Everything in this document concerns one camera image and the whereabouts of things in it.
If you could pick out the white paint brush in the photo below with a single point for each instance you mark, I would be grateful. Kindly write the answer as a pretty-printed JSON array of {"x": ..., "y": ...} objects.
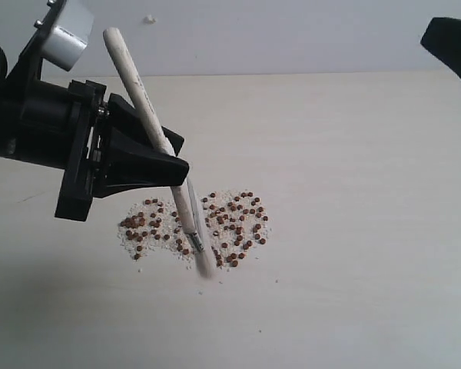
[{"x": 185, "y": 197}]

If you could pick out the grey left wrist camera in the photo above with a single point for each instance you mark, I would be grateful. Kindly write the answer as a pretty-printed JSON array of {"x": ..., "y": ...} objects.
[{"x": 67, "y": 27}]

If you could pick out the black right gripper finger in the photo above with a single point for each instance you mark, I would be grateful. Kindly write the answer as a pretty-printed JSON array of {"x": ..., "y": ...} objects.
[{"x": 442, "y": 39}]

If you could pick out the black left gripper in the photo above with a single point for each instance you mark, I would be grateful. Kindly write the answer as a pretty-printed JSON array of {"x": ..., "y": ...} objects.
[{"x": 128, "y": 158}]

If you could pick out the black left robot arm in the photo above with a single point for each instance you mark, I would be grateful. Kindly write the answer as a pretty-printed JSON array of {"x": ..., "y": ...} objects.
[{"x": 95, "y": 138}]

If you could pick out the pile of brown beans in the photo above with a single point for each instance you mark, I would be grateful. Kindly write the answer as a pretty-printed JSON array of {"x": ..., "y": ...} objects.
[{"x": 236, "y": 222}]

